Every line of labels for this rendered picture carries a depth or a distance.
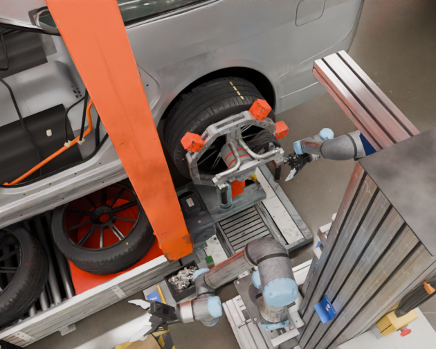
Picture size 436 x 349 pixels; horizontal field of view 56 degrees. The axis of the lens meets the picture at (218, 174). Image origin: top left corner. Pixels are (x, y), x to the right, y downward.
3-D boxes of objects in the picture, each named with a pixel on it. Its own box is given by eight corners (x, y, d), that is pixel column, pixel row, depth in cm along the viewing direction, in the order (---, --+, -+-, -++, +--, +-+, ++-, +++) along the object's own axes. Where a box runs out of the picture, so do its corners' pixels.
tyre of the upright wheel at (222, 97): (162, 166, 268) (249, 139, 289) (176, 194, 256) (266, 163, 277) (160, 90, 215) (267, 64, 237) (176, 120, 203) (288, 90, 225)
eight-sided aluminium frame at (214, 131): (268, 156, 267) (272, 98, 221) (273, 163, 264) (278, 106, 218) (193, 189, 257) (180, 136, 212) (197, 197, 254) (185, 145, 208)
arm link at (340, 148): (334, 167, 180) (295, 158, 228) (356, 159, 182) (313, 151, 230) (328, 142, 178) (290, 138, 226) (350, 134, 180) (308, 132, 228)
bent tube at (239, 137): (263, 129, 229) (263, 116, 220) (280, 153, 219) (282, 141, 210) (234, 140, 226) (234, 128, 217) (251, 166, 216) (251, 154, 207)
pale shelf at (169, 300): (209, 260, 248) (208, 258, 245) (221, 284, 239) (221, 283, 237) (143, 291, 240) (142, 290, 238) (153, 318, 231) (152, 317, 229)
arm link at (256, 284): (274, 271, 191) (275, 260, 179) (281, 299, 184) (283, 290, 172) (249, 275, 190) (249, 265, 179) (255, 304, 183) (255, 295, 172)
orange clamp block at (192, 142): (199, 133, 219) (187, 131, 212) (205, 144, 215) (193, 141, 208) (192, 142, 222) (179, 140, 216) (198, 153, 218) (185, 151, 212)
